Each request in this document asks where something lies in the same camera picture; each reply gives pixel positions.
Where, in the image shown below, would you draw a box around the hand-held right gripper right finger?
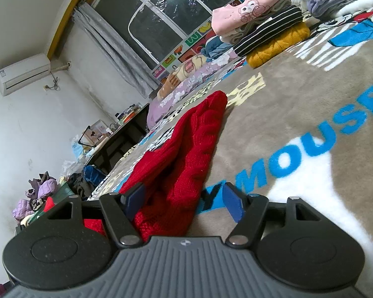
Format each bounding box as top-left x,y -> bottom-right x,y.
221,183 -> 323,248

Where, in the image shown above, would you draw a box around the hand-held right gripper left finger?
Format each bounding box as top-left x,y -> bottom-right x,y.
47,183 -> 145,249

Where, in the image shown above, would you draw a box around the red knit sweater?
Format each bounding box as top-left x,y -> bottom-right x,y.
82,91 -> 228,242

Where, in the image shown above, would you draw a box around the dark clothes pile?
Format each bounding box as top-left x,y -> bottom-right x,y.
68,174 -> 91,200

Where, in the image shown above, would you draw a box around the blue backpack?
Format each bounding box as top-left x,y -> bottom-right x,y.
83,165 -> 108,190

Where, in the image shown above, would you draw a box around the dark wooden desk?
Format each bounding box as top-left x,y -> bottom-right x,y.
84,104 -> 150,174

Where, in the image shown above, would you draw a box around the blue plastic bag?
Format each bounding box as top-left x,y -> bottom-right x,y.
70,136 -> 88,162

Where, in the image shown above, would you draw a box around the cardboard box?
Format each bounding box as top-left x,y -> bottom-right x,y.
80,126 -> 100,147

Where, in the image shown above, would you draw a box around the assorted desk items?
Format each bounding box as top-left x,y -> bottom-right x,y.
114,102 -> 142,125

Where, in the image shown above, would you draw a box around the lavender puffer jacket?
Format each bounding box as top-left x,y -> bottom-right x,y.
12,198 -> 32,221
37,178 -> 57,198

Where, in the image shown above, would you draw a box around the purple floral bed sheet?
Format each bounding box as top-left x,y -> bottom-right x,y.
147,59 -> 233,131

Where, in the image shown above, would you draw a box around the dark grey garment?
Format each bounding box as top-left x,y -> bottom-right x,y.
29,171 -> 52,190

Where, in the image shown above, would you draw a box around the cream plush toy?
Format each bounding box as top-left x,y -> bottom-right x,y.
19,214 -> 35,228

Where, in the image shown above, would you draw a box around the cartoon printed blanket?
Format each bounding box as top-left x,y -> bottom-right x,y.
90,6 -> 373,298

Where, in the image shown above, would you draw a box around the orange cartoon pillow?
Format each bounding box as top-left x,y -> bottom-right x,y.
157,54 -> 207,100

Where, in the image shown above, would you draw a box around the grey curtain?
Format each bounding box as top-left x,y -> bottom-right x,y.
72,1 -> 158,98

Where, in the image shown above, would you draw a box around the blue duvet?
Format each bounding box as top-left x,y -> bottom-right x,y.
203,34 -> 240,63

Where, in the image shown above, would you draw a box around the yellow knit sweater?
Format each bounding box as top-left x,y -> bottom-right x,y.
246,22 -> 310,69

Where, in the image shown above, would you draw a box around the white air conditioner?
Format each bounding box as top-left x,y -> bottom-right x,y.
0,53 -> 51,97

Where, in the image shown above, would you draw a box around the grey knit garment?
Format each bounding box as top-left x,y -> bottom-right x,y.
221,4 -> 302,45

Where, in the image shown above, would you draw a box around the black striped garment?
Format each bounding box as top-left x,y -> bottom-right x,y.
233,5 -> 303,57

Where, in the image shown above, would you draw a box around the window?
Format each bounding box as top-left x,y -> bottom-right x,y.
92,0 -> 258,69

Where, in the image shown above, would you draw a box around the pink printed sweatshirt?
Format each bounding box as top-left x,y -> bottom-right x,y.
211,0 -> 288,35

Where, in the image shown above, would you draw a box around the air conditioner power cable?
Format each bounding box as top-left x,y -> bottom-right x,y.
44,62 -> 72,90

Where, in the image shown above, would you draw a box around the white arched tube frame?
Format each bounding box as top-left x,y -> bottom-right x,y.
128,0 -> 206,53

